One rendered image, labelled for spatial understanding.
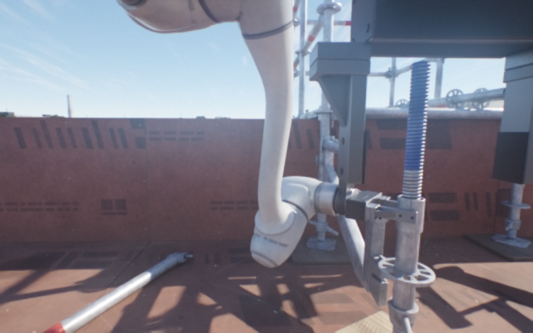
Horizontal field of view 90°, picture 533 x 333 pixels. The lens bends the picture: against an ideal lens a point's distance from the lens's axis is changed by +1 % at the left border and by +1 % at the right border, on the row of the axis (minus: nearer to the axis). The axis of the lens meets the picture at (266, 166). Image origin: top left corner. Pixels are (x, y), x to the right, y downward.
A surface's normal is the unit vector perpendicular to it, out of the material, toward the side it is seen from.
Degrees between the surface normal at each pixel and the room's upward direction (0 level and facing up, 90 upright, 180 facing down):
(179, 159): 90
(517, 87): 90
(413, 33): 90
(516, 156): 90
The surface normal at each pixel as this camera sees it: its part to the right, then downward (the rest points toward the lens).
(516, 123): -1.00, 0.00
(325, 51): 0.02, 0.13
